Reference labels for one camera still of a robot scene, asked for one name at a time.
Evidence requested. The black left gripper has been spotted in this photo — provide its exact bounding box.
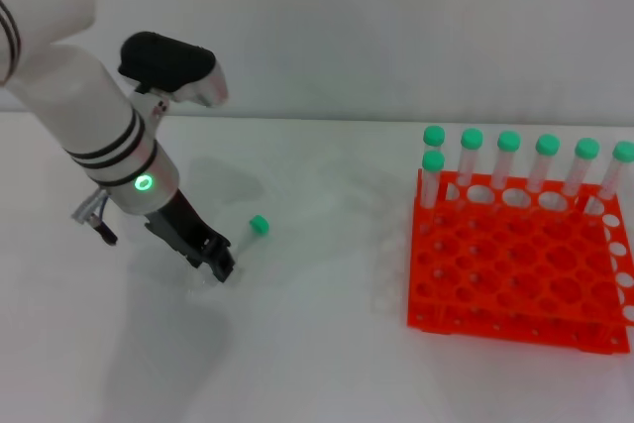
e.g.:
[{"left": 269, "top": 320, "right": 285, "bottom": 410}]
[{"left": 143, "top": 189, "right": 237, "bottom": 286}]

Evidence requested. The clear test tube green cap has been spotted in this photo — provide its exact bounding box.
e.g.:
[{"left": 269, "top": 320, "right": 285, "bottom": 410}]
[
  {"left": 524, "top": 134, "right": 561, "bottom": 195},
  {"left": 419, "top": 150, "right": 446, "bottom": 236},
  {"left": 422, "top": 125, "right": 447, "bottom": 186},
  {"left": 559, "top": 138, "right": 600, "bottom": 199},
  {"left": 489, "top": 130, "right": 522, "bottom": 191},
  {"left": 593, "top": 141, "right": 634, "bottom": 201},
  {"left": 190, "top": 214, "right": 272, "bottom": 295},
  {"left": 454, "top": 128, "right": 484, "bottom": 209}
]

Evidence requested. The orange test tube rack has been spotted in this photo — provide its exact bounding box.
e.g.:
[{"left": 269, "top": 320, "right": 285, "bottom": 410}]
[{"left": 405, "top": 168, "right": 634, "bottom": 355}]

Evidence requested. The thin left wrist cable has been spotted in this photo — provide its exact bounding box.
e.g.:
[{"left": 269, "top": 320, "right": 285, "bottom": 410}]
[{"left": 88, "top": 189, "right": 119, "bottom": 247}]

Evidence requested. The silver left cable plug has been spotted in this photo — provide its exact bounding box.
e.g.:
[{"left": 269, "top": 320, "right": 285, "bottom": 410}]
[{"left": 71, "top": 197, "right": 100, "bottom": 222}]

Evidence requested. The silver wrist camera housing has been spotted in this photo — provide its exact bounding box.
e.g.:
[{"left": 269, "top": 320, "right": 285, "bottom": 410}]
[{"left": 117, "top": 31, "right": 231, "bottom": 109}]

